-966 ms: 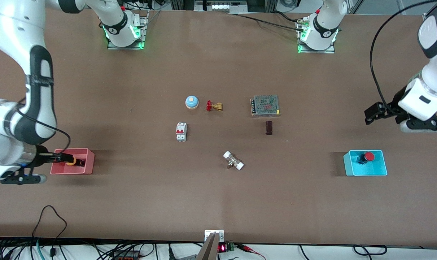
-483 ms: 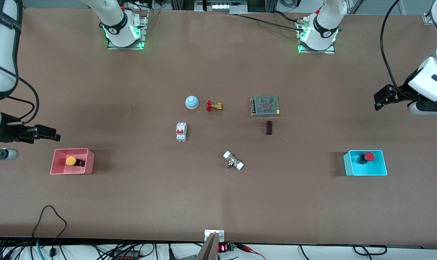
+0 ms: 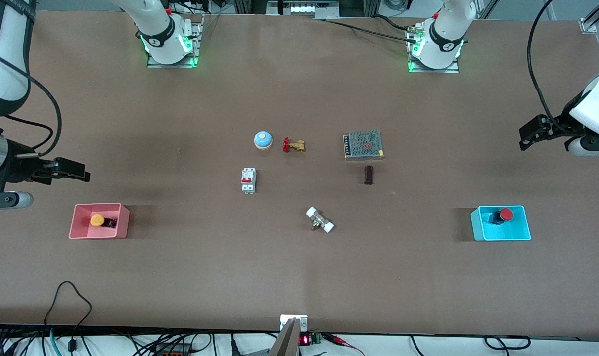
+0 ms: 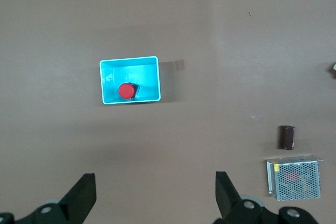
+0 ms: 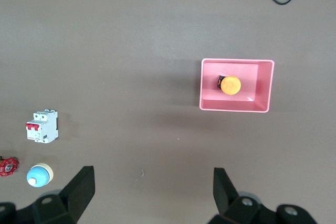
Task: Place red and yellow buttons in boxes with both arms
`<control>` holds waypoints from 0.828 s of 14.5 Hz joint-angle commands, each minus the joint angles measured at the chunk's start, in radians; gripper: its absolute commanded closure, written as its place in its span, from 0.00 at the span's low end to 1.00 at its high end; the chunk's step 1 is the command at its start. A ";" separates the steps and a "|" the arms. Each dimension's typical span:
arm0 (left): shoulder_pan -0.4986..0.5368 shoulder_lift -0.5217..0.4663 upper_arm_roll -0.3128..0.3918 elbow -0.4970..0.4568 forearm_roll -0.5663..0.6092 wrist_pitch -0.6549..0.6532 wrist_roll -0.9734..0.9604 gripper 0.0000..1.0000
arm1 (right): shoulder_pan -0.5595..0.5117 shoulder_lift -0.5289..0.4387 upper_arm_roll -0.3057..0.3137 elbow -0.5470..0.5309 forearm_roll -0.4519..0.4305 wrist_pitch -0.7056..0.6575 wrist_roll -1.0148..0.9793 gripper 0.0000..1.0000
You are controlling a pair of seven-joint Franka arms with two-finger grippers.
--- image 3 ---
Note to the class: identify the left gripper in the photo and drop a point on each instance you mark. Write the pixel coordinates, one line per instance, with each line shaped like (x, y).
(564, 125)

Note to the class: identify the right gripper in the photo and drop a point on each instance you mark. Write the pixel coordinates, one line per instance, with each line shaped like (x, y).
(20, 163)

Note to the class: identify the yellow push button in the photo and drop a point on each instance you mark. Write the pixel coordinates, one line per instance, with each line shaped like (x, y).
(98, 220)

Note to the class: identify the red push button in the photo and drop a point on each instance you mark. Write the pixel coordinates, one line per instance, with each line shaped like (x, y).
(504, 214)

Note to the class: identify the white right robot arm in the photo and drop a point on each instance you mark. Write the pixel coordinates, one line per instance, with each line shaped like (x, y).
(2, 59)

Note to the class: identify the pink plastic box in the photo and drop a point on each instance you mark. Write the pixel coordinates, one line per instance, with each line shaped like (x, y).
(99, 221)

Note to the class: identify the cyan plastic box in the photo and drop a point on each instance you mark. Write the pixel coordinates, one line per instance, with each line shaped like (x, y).
(501, 227)

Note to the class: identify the white circuit breaker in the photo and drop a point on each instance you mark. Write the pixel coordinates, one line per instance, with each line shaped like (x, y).
(249, 180)

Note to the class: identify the dark brown block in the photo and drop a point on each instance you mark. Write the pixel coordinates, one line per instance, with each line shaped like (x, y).
(368, 175)

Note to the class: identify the metal mesh power supply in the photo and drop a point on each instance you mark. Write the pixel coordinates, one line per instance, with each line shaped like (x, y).
(363, 144)

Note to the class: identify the blue round bell button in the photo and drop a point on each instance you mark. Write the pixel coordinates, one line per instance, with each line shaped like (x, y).
(263, 140)

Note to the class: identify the metal fitting white ends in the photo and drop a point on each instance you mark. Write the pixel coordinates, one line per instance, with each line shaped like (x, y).
(320, 219)

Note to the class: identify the red LED display module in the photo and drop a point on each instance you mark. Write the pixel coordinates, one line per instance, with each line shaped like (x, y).
(309, 339)

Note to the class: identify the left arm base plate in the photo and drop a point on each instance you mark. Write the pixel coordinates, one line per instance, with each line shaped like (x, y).
(455, 66)

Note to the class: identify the metal corner bracket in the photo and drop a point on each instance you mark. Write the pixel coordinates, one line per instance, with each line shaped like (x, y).
(589, 25)

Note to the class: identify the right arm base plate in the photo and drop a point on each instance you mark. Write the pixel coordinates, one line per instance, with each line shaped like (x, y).
(193, 49)

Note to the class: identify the aluminium frame rack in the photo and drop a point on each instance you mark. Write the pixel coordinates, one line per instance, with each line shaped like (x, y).
(304, 9)

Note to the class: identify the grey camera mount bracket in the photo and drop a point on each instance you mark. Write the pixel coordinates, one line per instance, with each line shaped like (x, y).
(290, 336)

